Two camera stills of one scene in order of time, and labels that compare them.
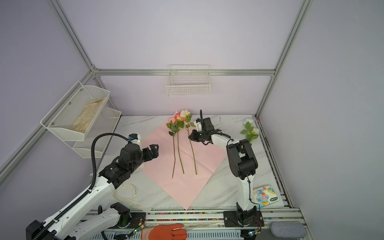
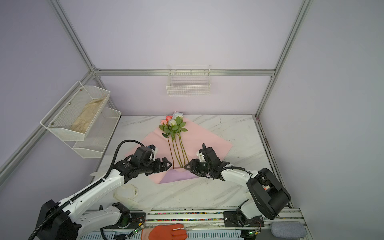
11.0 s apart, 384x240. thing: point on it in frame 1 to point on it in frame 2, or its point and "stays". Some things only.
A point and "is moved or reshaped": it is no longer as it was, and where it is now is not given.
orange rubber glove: [164, 232] stays
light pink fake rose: [174, 126] to [166, 128]
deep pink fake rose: [179, 124] to [169, 118]
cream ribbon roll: [128, 193] stays
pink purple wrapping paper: [185, 165] is moved or reshaped
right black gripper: [193, 133] to [193, 168]
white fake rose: [252, 133] to [178, 116]
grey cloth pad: [290, 229] stays
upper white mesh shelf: [74, 116] stays
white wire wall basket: [188, 80] stays
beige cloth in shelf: [84, 119] stays
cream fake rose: [186, 114] to [173, 123]
